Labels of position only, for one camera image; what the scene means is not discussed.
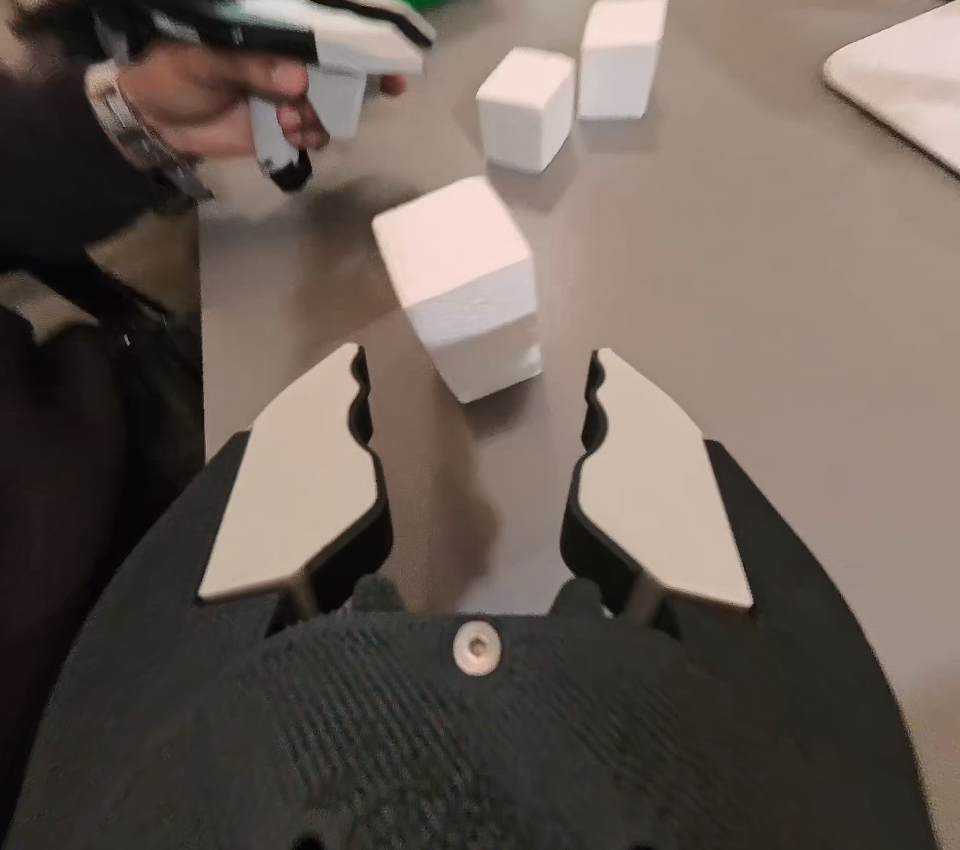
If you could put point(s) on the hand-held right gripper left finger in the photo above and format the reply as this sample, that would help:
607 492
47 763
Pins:
292 490

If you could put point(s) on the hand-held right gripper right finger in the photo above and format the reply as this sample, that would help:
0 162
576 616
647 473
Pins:
652 497

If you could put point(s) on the person's left forearm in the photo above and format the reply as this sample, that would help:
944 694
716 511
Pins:
52 175

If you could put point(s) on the grey desk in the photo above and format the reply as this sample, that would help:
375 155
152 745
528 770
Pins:
712 250

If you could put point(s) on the person's left hand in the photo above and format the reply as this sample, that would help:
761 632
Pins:
195 107

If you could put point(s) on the silver wristwatch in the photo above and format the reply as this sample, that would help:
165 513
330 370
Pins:
135 130

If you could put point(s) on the person's black clothing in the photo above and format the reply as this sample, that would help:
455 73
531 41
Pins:
75 452

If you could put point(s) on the white stand base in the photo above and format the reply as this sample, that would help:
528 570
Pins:
907 77

